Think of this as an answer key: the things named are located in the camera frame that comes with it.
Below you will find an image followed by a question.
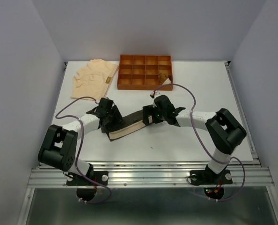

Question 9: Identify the dark grey underwear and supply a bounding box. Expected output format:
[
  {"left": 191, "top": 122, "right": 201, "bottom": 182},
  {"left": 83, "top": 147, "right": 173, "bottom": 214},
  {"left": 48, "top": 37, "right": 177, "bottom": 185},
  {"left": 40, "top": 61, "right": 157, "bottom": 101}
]
[{"left": 102, "top": 110, "right": 146, "bottom": 141}]

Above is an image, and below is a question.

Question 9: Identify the brown underwear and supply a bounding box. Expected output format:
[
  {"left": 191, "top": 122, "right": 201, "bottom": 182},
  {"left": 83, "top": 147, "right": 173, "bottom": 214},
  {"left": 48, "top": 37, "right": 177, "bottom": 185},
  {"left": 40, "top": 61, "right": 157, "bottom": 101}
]
[{"left": 158, "top": 73, "right": 172, "bottom": 85}]

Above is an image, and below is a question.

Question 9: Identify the orange compartment tray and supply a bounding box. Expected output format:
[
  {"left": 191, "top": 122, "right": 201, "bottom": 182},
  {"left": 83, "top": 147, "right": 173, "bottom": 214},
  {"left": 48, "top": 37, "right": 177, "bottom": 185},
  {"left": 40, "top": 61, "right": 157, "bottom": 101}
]
[{"left": 117, "top": 54, "right": 173, "bottom": 90}]

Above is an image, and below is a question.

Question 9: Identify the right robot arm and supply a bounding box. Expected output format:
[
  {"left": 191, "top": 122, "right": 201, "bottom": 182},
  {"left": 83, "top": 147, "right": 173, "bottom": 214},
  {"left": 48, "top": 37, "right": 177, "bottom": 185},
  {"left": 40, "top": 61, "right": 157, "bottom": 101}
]
[{"left": 143, "top": 95, "right": 247, "bottom": 186}]

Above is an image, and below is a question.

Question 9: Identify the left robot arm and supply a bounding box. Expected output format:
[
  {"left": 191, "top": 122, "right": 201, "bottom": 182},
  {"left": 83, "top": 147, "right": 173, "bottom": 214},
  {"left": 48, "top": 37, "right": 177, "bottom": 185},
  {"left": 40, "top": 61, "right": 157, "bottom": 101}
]
[{"left": 38, "top": 97, "right": 123, "bottom": 185}]

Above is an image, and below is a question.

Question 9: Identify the peach underwear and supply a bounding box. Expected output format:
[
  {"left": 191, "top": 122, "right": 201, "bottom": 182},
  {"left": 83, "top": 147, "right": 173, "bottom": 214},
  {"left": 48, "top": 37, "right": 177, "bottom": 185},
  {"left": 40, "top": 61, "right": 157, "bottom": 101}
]
[{"left": 71, "top": 59, "right": 119, "bottom": 100}]

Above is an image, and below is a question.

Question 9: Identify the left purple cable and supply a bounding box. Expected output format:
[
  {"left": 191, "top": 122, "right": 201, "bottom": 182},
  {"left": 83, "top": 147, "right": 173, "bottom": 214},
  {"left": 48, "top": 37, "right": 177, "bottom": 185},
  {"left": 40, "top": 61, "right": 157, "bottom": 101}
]
[{"left": 55, "top": 97, "right": 113, "bottom": 204}]

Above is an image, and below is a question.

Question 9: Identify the purple cable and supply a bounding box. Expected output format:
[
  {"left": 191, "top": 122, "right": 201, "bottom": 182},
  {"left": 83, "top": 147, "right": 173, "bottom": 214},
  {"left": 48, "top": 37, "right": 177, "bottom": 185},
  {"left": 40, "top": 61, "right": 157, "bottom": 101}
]
[
  {"left": 152, "top": 83, "right": 247, "bottom": 203},
  {"left": 55, "top": 97, "right": 113, "bottom": 204}
]

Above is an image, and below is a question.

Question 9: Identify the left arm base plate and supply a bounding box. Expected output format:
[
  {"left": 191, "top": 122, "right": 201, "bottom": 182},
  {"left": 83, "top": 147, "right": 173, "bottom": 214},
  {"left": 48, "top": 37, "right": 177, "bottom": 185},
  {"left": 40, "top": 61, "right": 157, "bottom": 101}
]
[{"left": 64, "top": 171, "right": 109, "bottom": 186}]

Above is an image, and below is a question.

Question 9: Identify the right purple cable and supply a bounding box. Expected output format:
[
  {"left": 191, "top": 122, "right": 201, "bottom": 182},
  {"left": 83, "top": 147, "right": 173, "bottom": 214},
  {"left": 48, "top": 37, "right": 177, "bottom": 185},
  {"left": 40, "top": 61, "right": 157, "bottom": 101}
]
[{"left": 152, "top": 83, "right": 247, "bottom": 203}]

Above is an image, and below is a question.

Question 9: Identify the aluminium right side rail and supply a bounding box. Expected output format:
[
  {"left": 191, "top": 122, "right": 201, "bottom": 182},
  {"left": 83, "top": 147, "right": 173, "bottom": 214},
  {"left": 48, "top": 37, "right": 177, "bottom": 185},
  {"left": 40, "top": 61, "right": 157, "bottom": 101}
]
[{"left": 224, "top": 61, "right": 262, "bottom": 166}]

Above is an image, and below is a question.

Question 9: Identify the aluminium rail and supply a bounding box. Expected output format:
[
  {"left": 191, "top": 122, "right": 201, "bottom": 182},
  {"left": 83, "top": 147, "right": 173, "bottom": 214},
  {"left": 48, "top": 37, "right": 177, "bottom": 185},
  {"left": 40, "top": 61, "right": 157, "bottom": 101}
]
[
  {"left": 27, "top": 160, "right": 274, "bottom": 188},
  {"left": 224, "top": 61, "right": 262, "bottom": 166}
]

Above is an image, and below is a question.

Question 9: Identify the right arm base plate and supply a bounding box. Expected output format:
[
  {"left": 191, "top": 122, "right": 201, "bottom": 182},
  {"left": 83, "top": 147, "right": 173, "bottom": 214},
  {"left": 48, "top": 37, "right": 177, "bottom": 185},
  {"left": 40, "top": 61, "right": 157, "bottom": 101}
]
[{"left": 189, "top": 170, "right": 233, "bottom": 186}]

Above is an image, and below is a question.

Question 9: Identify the aluminium front rail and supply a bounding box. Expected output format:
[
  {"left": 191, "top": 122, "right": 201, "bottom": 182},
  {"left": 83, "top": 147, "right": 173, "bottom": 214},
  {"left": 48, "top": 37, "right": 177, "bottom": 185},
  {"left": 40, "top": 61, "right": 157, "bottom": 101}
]
[{"left": 27, "top": 160, "right": 274, "bottom": 188}]

